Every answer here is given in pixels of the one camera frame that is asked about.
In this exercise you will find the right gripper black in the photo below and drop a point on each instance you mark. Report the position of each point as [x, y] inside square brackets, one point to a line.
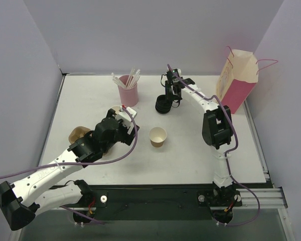
[170, 90]

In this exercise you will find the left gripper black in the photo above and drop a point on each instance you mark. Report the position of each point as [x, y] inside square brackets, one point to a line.
[133, 129]

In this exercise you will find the stack of black lids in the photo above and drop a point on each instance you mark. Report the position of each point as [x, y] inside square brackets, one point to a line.
[163, 105]

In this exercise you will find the single brown paper cup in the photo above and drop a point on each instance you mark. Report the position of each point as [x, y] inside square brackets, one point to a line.
[157, 136]

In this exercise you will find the stack of brown paper cups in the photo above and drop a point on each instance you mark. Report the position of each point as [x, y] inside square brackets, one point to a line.
[116, 108]

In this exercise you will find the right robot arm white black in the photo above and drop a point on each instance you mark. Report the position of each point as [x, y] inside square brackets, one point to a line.
[218, 131]

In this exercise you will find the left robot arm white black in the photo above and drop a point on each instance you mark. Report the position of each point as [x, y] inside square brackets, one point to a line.
[22, 200]

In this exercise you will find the white wrapped straws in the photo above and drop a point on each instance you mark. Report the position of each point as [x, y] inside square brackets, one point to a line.
[131, 82]

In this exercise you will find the pink straw holder cup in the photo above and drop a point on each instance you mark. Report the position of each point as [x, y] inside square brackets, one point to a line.
[128, 97]

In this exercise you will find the brown pulp cup carriers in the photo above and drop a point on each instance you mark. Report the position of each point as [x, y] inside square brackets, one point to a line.
[77, 133]

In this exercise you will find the pink cream paper gift bag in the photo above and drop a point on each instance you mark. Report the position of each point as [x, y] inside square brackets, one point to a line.
[239, 76]

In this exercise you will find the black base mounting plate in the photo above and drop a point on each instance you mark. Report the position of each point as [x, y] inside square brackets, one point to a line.
[160, 202]

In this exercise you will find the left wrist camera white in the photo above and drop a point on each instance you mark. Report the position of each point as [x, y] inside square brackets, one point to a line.
[124, 118]

